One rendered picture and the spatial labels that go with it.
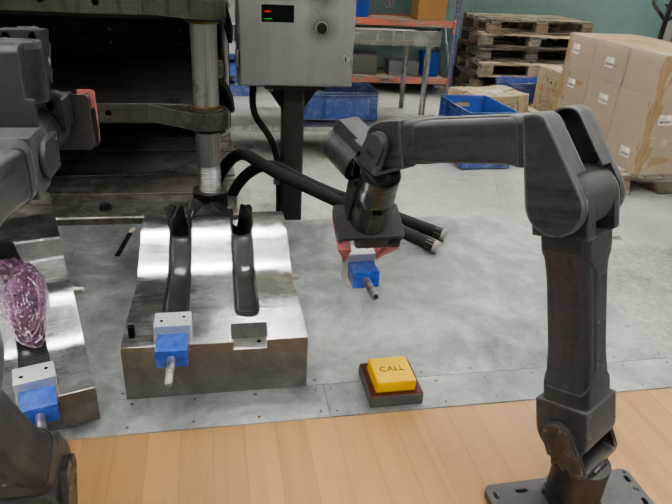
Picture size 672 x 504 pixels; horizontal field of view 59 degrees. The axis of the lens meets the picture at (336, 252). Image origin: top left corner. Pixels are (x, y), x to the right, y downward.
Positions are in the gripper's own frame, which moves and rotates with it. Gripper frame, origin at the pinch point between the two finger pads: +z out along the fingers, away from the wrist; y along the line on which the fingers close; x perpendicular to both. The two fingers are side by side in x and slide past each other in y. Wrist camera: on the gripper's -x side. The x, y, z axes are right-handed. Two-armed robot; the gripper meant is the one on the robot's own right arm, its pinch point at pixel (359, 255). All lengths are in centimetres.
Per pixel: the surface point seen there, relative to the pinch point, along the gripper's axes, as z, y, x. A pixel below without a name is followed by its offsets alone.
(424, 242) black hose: 24.8, -22.1, -19.9
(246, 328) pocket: 1.8, 19.0, 11.0
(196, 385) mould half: 5.2, 26.6, 17.9
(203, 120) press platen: 20, 25, -55
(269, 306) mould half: 3.4, 15.1, 6.5
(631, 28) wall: 308, -485, -535
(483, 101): 226, -191, -304
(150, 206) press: 44, 40, -49
